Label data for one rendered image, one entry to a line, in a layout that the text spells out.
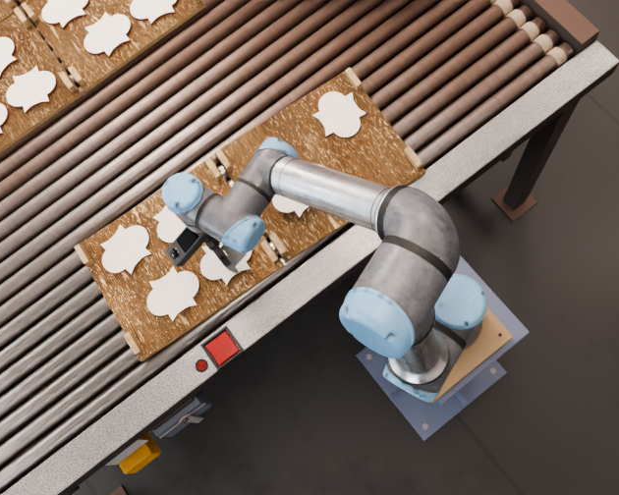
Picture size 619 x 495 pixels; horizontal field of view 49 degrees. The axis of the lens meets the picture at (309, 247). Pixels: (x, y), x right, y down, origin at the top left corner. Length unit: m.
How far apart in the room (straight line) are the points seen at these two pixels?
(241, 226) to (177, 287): 0.48
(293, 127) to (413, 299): 0.89
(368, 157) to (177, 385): 0.72
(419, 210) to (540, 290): 1.63
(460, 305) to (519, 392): 1.19
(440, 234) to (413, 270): 0.07
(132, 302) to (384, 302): 0.89
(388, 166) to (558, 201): 1.15
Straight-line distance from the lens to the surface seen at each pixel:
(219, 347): 1.63
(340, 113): 1.75
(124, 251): 1.75
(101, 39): 2.03
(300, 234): 1.65
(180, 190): 1.26
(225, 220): 1.24
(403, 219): 1.01
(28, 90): 2.05
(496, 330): 1.61
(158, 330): 1.68
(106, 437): 1.72
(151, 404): 1.68
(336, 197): 1.12
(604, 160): 2.82
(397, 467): 2.50
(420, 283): 0.97
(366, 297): 0.96
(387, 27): 1.90
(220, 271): 1.65
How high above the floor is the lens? 2.50
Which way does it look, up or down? 72 degrees down
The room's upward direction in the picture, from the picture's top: 24 degrees counter-clockwise
